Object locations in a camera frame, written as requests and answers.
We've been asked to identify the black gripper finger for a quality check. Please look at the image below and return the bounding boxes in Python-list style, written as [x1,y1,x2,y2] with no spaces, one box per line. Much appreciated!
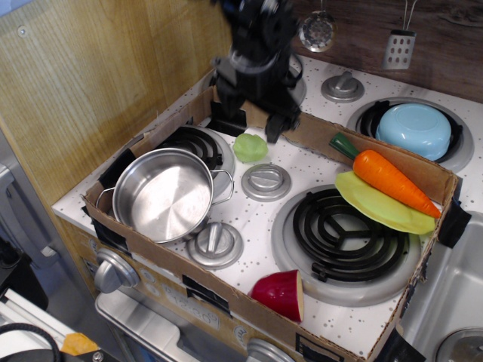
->
[265,114,291,143]
[216,84,246,123]

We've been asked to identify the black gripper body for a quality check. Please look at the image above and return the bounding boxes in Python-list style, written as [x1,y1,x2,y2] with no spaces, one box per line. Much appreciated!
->
[211,52,301,130]

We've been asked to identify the green toy broccoli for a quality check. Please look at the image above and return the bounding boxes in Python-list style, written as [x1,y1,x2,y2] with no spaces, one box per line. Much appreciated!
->
[232,133,269,163]

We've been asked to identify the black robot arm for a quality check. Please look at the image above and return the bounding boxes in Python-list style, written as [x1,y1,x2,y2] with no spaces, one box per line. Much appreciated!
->
[213,1,303,143]

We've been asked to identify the front left black burner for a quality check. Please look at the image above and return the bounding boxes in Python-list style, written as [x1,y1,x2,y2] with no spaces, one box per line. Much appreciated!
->
[156,125,235,176]

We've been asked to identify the silver centre stove knob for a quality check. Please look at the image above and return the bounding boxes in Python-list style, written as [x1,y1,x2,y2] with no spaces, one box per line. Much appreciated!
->
[241,164,291,202]

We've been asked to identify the silver stove knob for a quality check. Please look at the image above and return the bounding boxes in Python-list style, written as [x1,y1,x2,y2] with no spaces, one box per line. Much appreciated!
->
[187,222,244,270]
[321,71,365,103]
[241,164,291,202]

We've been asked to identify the hanging silver strainer ladle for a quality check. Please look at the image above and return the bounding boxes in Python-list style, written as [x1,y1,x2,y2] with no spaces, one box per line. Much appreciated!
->
[299,1,337,53]

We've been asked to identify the silver back stove knob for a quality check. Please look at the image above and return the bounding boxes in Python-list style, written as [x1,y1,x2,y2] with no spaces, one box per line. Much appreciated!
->
[321,71,365,103]

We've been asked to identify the orange toy carrot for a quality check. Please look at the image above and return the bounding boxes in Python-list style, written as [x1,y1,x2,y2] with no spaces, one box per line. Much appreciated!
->
[329,133,441,219]

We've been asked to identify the stainless steel pot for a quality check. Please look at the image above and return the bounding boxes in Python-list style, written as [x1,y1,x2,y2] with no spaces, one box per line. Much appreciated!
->
[111,148,235,244]

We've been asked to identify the silver front stove knob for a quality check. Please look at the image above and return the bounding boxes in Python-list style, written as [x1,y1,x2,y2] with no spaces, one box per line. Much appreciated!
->
[187,222,244,270]

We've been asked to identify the hanging silver spatula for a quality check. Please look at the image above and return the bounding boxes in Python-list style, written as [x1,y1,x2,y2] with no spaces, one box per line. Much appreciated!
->
[382,1,417,71]

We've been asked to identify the light blue bowl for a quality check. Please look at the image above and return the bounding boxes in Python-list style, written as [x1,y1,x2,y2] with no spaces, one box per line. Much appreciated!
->
[376,103,452,161]

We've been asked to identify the front right black burner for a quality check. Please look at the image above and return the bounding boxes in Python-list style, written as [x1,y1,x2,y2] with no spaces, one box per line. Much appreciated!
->
[271,186,422,307]

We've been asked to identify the yellow toy banana slice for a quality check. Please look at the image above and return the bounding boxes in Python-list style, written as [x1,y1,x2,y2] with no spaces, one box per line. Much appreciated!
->
[335,171,435,235]

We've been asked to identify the red toy apple half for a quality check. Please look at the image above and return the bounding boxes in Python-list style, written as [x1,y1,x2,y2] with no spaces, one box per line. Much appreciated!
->
[248,270,304,323]

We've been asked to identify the cardboard fence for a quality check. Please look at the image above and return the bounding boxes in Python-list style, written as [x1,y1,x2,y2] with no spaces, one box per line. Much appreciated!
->
[84,87,470,361]

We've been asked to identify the back right black burner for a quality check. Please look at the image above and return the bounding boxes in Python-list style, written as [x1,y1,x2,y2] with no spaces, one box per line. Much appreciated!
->
[347,97,474,173]

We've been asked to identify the silver oven front knob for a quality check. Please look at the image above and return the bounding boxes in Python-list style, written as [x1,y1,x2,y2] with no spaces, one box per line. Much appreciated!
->
[94,248,140,293]

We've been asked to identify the silver sink basin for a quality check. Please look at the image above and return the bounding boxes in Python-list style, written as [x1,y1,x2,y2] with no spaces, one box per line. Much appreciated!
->
[401,212,483,361]

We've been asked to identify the silver sink drain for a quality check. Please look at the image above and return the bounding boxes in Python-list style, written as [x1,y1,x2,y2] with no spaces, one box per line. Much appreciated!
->
[435,328,482,362]

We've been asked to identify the silver oven door handle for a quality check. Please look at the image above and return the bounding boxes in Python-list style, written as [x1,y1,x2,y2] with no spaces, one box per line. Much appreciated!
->
[95,291,245,361]

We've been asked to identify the black cable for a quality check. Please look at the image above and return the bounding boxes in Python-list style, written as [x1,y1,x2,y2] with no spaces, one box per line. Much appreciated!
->
[0,323,61,362]

